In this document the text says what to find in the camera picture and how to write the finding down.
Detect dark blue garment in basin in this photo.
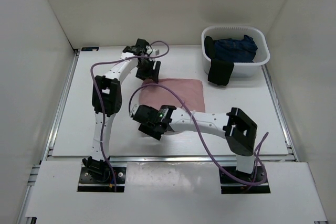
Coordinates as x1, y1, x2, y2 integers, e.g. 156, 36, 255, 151
216, 35, 258, 63

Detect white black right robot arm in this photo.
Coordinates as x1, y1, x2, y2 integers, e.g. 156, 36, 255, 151
130, 104, 257, 182

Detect white plastic basin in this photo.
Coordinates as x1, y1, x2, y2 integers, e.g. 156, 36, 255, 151
201, 25, 270, 78

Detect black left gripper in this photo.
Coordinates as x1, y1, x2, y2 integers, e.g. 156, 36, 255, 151
135, 58, 161, 83

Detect black garment over basin edge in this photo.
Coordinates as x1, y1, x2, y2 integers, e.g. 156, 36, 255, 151
204, 36, 234, 86

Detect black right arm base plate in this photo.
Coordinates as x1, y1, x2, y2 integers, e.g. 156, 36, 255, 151
219, 166, 271, 195

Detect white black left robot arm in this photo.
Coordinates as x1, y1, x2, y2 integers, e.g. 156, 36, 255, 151
83, 39, 161, 183

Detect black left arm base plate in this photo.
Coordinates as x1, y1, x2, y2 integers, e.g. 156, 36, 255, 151
77, 166, 127, 193

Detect pink trousers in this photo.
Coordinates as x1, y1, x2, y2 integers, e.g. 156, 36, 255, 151
139, 78, 205, 112

